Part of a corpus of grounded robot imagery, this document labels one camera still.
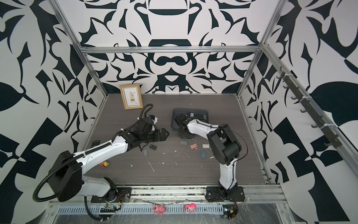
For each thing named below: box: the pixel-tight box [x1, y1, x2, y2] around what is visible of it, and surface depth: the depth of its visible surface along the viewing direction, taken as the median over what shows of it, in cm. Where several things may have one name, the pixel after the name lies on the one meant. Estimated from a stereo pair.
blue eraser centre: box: [200, 150, 207, 159], surface depth 90 cm
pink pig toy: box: [152, 203, 167, 216], surface depth 70 cm
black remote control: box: [89, 140, 101, 149], surface depth 94 cm
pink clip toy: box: [184, 203, 197, 214], surface depth 72 cm
